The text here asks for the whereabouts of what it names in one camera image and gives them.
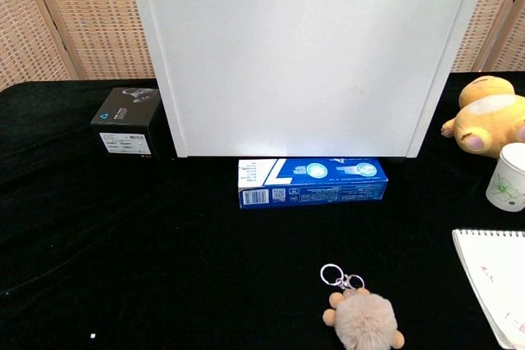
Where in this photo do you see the small bear keychain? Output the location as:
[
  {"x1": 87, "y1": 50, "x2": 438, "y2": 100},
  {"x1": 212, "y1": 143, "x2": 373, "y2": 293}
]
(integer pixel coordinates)
[{"x1": 320, "y1": 263, "x2": 406, "y2": 350}]

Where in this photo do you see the yellow plush toy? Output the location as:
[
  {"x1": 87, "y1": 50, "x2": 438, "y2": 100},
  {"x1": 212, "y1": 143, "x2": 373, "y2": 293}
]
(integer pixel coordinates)
[{"x1": 441, "y1": 75, "x2": 525, "y2": 158}]

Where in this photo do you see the blue toothpaste box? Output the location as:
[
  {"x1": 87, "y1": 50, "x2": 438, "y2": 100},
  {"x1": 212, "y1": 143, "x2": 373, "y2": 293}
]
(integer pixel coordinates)
[{"x1": 237, "y1": 157, "x2": 389, "y2": 211}]

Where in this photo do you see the white cabinet box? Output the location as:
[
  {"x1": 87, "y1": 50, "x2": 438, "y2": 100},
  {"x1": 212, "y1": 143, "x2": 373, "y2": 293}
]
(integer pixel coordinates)
[{"x1": 124, "y1": 0, "x2": 497, "y2": 159}]

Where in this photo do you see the black cube product box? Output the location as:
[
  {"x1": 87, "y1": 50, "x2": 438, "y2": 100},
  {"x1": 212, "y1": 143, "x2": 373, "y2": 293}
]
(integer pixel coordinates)
[{"x1": 90, "y1": 87, "x2": 163, "y2": 160}]

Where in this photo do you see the black tablecloth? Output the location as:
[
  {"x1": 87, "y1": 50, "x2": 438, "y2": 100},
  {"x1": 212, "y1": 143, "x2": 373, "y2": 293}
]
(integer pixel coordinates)
[{"x1": 0, "y1": 72, "x2": 525, "y2": 350}]

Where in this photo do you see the woven folding screen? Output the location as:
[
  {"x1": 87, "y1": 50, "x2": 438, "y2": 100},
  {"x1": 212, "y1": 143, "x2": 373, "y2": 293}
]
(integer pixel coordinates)
[
  {"x1": 450, "y1": 0, "x2": 525, "y2": 74},
  {"x1": 0, "y1": 0, "x2": 157, "y2": 93}
]

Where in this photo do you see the white paper cup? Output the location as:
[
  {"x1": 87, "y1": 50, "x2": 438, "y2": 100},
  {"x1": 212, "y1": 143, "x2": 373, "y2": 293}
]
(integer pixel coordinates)
[{"x1": 486, "y1": 143, "x2": 525, "y2": 215}]

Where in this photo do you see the spiral sketch notebook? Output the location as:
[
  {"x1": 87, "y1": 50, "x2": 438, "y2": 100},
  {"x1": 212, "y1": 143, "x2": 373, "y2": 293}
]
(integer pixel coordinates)
[{"x1": 451, "y1": 228, "x2": 525, "y2": 350}]

